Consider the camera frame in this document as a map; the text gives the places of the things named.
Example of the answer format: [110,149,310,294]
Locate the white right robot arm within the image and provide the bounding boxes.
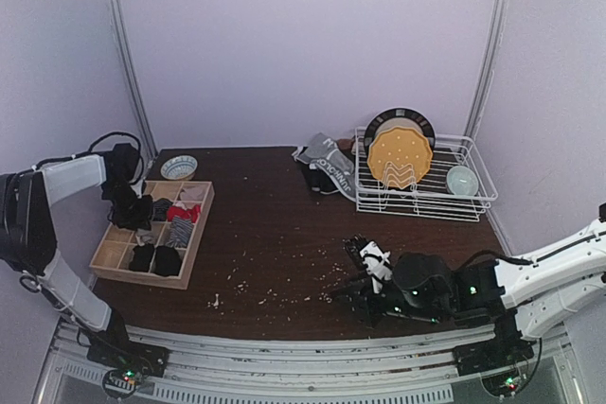
[330,214,605,342]

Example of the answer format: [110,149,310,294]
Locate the blue yellow patterned bowl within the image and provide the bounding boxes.
[160,155,198,181]

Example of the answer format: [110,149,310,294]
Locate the pale green glass bowl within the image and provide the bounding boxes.
[446,166,479,197]

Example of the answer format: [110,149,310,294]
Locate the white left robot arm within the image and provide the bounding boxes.
[1,143,153,333]

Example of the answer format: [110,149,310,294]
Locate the yellow scalloped plate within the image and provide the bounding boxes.
[366,127,433,189]

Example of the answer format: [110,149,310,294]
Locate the pink beige rolled underwear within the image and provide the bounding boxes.
[179,184,212,202]

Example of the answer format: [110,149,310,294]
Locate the brown cloth item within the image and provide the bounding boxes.
[337,138,355,151]

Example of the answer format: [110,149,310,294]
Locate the grey underwear white waistband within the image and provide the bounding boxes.
[134,229,157,246]

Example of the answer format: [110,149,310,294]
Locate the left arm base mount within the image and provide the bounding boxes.
[82,311,169,402]

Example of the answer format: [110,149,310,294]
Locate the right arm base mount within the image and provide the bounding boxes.
[453,314,535,399]

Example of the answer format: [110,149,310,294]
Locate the red rolled underwear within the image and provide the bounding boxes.
[166,204,201,224]

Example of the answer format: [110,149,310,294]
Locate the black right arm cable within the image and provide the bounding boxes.
[461,250,536,272]

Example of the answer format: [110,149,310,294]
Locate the dark striped rolled underwear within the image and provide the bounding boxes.
[151,198,173,222]

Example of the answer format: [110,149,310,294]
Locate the grey striped rolled underwear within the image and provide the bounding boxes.
[165,217,194,249]

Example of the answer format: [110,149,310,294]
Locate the right aluminium corner post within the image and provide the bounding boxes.
[464,0,509,139]

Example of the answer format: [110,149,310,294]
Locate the wooden compartment organizer box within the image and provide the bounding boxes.
[90,181,215,290]

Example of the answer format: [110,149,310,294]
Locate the left aluminium corner post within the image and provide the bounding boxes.
[106,0,158,160]

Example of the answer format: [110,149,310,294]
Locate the black underwear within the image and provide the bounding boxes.
[300,164,339,195]
[128,243,155,272]
[153,245,182,277]

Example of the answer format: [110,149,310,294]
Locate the black folded underwear in box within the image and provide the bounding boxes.
[128,243,155,272]

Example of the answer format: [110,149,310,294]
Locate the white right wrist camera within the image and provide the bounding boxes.
[344,236,393,294]

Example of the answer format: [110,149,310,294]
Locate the aluminium corner post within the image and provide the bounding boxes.
[464,0,509,139]
[106,0,158,160]

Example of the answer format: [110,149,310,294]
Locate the aluminium rail front frame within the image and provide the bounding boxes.
[32,323,590,403]

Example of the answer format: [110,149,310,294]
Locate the white wire dish rack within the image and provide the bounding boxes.
[355,127,498,222]

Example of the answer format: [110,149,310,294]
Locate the black rimmed plate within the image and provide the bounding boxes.
[363,108,436,152]

